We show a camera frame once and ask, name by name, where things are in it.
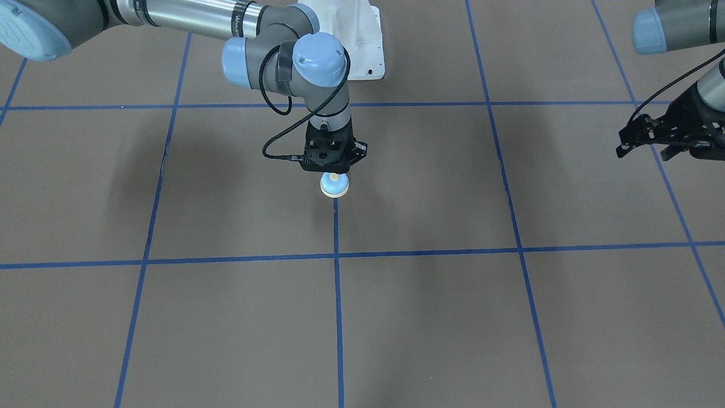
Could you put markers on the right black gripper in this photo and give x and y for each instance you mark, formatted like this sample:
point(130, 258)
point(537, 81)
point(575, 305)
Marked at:
point(359, 151)

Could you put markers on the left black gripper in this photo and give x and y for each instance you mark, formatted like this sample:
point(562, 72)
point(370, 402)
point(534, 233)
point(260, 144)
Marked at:
point(692, 117)

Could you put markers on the blue and cream bell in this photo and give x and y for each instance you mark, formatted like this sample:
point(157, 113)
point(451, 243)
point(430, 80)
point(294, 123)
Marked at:
point(334, 185)

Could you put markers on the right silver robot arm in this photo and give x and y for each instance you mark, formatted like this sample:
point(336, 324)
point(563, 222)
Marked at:
point(270, 49)

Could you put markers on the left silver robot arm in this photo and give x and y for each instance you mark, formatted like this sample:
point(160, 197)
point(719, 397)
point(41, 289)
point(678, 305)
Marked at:
point(676, 25)

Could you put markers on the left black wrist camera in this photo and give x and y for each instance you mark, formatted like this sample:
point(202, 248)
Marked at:
point(645, 130)

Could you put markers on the white camera pole with base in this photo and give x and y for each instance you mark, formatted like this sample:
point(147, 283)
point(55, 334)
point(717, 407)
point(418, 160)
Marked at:
point(357, 24)

